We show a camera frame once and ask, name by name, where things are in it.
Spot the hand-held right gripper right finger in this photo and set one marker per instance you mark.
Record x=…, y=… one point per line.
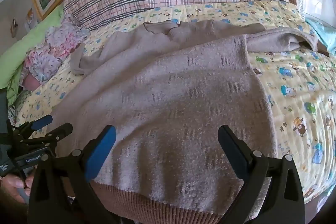
x=233, y=155

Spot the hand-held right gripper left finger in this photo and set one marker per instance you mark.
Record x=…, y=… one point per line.
x=101, y=155

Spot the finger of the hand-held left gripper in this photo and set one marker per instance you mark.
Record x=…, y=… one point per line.
x=61, y=130
x=42, y=121

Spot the grey towel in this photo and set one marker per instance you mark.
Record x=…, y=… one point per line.
x=168, y=98

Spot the person's left hand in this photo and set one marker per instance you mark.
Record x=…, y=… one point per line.
x=15, y=186

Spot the green cloth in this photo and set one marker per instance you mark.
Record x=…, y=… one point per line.
x=23, y=40

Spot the pink floral cloth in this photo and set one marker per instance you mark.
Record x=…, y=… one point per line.
x=60, y=40

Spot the yellow cartoon bear blanket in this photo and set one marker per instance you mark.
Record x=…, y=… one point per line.
x=294, y=98

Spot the teal cloth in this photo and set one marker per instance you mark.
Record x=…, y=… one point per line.
x=325, y=35

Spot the cartoon wall hook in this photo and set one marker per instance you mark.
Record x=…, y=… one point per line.
x=13, y=24
x=30, y=15

